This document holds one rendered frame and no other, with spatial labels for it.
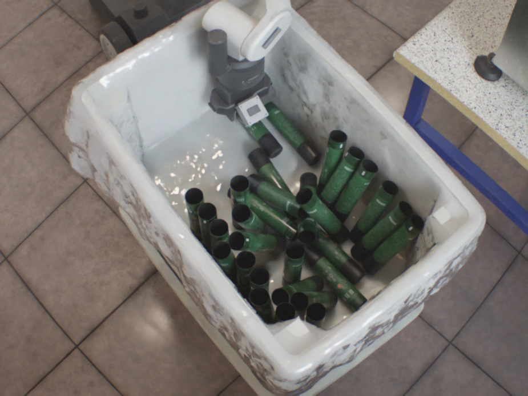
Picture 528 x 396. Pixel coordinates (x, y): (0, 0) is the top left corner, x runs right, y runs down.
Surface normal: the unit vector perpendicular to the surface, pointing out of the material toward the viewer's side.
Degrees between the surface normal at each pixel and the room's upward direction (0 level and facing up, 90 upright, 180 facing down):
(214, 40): 0
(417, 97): 90
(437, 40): 0
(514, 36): 90
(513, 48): 90
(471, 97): 0
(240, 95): 90
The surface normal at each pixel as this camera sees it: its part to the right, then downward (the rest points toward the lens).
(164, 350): 0.03, -0.44
